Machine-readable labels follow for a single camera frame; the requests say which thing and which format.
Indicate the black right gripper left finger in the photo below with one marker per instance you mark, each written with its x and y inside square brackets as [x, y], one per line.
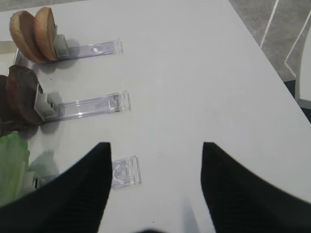
[74, 202]

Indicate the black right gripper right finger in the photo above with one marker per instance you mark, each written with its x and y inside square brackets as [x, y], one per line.
[239, 201]

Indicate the green lettuce in right rack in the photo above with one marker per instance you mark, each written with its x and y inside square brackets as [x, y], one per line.
[14, 160]

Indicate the inner brown meat patty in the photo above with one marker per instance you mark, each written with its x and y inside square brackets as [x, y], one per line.
[9, 121]

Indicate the brown meat patty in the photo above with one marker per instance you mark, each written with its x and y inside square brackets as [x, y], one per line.
[21, 87]
[9, 121]

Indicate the outer brown meat patty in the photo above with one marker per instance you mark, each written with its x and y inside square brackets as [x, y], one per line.
[21, 87]

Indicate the white round table background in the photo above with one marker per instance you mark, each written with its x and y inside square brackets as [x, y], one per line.
[303, 82]

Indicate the outer top bun half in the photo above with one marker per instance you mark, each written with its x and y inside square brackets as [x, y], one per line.
[45, 32]

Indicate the bun half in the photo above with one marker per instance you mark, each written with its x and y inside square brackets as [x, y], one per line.
[45, 32]
[22, 33]

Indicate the inner top bun half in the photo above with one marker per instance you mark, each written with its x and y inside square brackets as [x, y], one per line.
[22, 33]

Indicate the clear pusher rail, lettuce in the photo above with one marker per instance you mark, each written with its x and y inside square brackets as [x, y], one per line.
[125, 172]

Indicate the clear pusher rail, patties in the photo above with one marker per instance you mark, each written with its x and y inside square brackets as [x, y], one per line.
[50, 111]

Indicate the clear pusher rail, buns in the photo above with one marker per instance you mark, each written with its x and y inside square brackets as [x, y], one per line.
[64, 52]

